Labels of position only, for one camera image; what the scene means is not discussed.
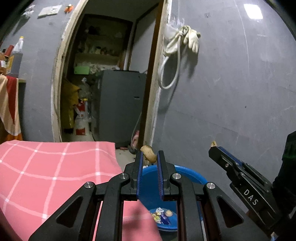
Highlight small tan scrap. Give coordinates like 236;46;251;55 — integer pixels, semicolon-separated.
211;141;217;147

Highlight trash pile in basin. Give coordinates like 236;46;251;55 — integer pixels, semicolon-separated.
151;207;174;225

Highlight blue plastic basin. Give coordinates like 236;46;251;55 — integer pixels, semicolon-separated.
139;165;207;232

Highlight red white rice sack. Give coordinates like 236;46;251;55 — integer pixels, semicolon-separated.
73;98;91;136

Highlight grey refrigerator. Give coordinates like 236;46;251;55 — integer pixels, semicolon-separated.
91;70;147;148

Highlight pink checked tablecloth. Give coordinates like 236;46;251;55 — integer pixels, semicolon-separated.
0;139;163;241

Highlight yellow bag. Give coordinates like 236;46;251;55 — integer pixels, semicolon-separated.
61;79;81;129

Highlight green box on fridge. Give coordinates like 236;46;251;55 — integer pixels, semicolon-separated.
74;66;90;75

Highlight white work gloves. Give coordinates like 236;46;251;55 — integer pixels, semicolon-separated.
164;25;201;56

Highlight red beige striped cloth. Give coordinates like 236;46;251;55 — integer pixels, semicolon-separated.
0;75;23;144

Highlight grey box on counter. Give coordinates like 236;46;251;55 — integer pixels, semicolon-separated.
6;53;23;78

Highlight white plastic bottle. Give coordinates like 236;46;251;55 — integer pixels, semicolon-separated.
11;36;24;54

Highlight white hose loop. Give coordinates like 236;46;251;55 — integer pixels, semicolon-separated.
157;34;182;90

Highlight white wall switch plate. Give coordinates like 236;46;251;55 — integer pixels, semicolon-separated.
38;5;62;18

